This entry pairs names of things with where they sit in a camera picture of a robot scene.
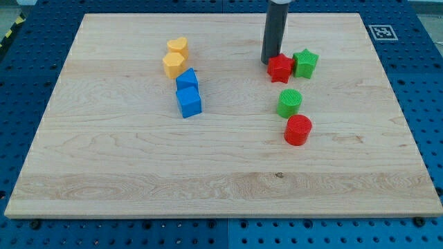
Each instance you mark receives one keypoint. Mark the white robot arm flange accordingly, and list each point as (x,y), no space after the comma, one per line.
(281,2)

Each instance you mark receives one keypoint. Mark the red star block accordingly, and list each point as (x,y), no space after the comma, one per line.
(280,68)

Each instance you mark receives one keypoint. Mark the green star block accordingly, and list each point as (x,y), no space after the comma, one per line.
(305,63)

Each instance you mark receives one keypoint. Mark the blue cube block lower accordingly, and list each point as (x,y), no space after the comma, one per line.
(189,101)

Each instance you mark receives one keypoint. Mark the green cylinder block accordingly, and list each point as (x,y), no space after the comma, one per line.
(289,103)

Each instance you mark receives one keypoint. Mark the red cylinder block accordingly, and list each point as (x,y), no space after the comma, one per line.
(297,130)

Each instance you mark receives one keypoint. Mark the yellow pentagon block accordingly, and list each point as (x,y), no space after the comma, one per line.
(174,64)

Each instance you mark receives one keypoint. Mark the yellow heart block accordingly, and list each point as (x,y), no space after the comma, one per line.
(179,45)

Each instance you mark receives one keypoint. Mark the light wooden board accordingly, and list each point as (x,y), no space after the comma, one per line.
(112,143)

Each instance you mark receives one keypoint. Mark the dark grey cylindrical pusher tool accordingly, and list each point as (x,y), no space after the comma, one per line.
(276,17)

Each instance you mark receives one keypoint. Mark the white fiducial marker tag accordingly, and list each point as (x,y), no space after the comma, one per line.
(383,32)

